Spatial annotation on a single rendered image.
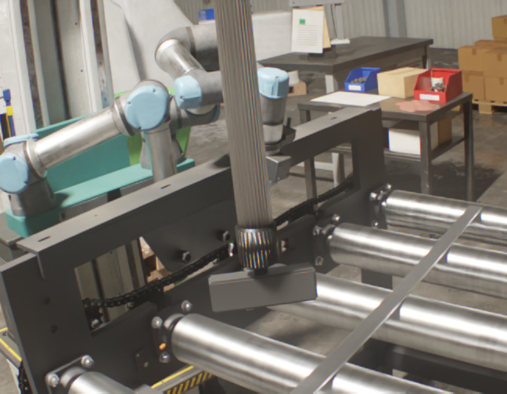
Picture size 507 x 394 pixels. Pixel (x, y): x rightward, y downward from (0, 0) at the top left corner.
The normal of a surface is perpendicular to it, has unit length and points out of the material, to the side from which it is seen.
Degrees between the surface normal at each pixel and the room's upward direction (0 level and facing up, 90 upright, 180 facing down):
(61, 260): 90
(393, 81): 90
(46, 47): 90
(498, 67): 90
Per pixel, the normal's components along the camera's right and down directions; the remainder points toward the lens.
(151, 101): 0.25, 0.27
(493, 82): -0.59, 0.33
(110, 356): 0.77, 0.15
